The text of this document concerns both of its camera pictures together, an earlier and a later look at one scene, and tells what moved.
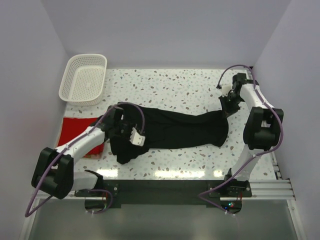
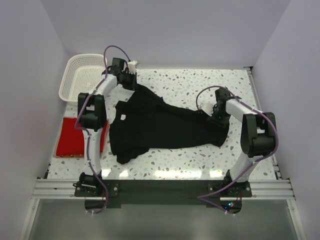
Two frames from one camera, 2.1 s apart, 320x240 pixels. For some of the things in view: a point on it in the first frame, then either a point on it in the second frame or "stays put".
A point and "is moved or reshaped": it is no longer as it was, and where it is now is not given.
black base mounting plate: x=164 y=193 stays put
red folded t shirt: x=72 y=127 stays put
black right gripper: x=226 y=109 → x=221 y=123
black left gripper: x=130 y=125 → x=133 y=85
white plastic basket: x=83 y=81 stays put
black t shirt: x=164 y=131 is moved or reshaped
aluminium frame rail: x=266 y=189 stays put
